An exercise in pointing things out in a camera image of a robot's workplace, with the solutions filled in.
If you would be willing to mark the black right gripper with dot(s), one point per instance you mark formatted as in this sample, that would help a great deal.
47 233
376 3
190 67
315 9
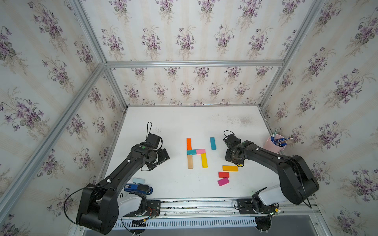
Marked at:
227 158

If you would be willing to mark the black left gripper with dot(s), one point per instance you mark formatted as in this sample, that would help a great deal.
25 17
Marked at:
164 156

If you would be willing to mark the amber yellow wooden block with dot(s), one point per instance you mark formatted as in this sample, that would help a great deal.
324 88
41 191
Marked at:
230 168

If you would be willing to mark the red wooden block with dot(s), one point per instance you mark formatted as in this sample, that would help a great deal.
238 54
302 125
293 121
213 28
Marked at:
223 175

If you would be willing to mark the long teal wooden block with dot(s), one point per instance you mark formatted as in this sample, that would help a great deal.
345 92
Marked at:
213 143

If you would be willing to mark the magenta wooden block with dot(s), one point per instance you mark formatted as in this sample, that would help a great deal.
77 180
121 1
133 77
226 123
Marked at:
223 181

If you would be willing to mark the small teal wooden block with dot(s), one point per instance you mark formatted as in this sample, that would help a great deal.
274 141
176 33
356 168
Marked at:
191 152

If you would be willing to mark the natural wood block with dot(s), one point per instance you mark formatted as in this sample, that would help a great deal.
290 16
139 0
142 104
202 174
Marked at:
190 162

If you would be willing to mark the pink wooden block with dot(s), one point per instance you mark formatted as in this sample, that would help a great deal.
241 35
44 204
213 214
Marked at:
200 151

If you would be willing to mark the orange wooden block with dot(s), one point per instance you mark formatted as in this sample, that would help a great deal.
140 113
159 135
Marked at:
189 144

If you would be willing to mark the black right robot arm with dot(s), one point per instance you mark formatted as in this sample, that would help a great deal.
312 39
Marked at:
297 182

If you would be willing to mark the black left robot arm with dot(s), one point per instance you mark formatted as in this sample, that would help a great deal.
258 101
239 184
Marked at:
101 205

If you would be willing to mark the light blue eraser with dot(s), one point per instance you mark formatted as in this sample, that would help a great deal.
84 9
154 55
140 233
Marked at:
138 181

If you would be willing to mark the blue stapler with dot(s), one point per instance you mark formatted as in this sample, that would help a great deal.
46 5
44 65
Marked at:
138 188

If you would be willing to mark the pink pen cup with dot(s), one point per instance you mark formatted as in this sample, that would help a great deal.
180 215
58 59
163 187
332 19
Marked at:
271 146

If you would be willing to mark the blue pens in cup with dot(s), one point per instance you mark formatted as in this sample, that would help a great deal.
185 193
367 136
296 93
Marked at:
279 140

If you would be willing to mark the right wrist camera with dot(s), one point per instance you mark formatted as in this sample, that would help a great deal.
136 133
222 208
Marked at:
231 141

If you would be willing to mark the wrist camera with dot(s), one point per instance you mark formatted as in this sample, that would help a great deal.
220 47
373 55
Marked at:
153 140
231 141

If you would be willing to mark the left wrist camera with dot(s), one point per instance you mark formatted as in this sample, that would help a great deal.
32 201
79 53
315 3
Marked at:
153 140

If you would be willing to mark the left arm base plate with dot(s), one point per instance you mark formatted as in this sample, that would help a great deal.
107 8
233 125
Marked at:
149 208

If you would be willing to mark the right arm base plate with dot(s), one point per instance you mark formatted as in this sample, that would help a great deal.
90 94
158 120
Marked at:
254 206

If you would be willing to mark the aluminium mounting rail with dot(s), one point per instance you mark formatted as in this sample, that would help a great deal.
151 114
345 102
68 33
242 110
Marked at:
210 213

